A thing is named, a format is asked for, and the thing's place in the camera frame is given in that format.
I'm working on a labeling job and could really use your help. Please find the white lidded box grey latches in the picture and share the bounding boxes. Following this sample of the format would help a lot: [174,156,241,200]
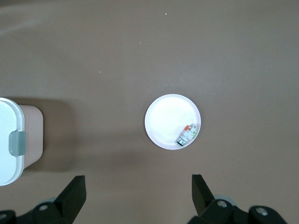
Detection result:
[0,97,44,187]

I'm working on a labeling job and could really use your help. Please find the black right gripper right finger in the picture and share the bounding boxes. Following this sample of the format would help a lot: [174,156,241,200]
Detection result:
[188,173,249,224]

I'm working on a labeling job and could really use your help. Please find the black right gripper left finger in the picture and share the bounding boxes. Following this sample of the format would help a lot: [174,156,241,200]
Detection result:
[31,175,87,224]

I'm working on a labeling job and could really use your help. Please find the pink round plate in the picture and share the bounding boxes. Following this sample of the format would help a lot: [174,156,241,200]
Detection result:
[144,93,202,150]

